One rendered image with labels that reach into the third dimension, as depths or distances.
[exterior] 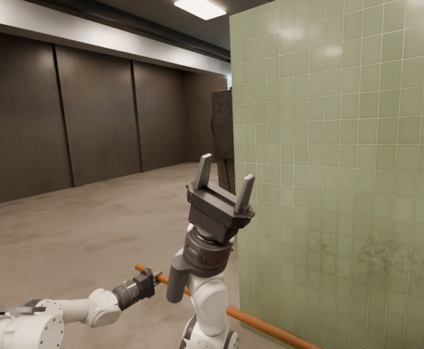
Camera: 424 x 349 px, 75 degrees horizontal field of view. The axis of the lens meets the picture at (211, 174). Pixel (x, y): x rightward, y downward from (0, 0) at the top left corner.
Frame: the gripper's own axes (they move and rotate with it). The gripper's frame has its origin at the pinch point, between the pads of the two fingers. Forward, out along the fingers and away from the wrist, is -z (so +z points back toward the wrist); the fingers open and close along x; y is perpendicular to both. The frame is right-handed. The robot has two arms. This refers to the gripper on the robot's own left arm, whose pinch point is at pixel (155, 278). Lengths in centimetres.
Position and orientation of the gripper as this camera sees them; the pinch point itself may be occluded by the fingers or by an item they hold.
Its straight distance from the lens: 126.9
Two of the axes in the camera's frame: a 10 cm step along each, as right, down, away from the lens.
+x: 0.5, 9.8, 1.7
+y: 7.6, 0.7, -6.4
